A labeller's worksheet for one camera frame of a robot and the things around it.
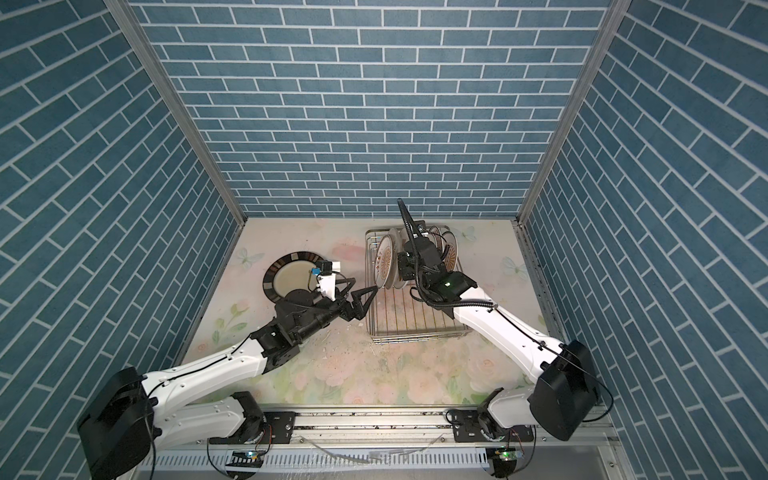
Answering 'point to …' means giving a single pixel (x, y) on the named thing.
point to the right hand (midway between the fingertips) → (411, 248)
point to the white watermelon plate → (398, 239)
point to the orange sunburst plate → (383, 261)
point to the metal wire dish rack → (397, 316)
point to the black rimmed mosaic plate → (292, 271)
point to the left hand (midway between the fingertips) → (368, 287)
